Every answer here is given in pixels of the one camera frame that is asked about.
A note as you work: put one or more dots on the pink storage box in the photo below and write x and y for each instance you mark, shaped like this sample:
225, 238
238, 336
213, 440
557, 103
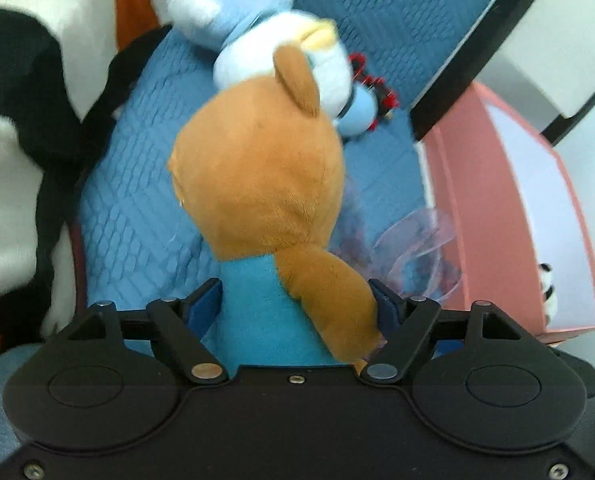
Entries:
513, 207

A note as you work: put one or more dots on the brown bear plush blue shirt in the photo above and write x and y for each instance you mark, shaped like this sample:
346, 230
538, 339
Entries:
260, 171

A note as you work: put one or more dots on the large black white plush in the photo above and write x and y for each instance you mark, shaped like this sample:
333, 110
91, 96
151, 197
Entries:
65, 67

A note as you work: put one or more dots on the white blue unicorn plush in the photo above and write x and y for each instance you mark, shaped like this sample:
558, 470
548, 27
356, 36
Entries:
245, 34

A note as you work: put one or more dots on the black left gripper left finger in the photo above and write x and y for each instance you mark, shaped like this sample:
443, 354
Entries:
178, 328

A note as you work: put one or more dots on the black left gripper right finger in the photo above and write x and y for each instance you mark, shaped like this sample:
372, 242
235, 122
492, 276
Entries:
406, 325

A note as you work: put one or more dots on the small panda plush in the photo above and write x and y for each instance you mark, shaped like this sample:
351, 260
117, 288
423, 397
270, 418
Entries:
547, 289

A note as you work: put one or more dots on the black red figurine toy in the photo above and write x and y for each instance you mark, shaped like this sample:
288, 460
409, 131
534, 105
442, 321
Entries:
384, 100

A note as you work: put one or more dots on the blue quilted chair cushion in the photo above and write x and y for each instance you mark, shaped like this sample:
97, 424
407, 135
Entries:
141, 245

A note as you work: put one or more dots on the purple sheer ribbon bag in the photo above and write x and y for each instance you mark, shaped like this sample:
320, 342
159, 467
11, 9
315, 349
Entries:
409, 257

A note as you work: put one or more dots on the black chair frame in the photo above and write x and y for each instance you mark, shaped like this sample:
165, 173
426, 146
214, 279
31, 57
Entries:
465, 63

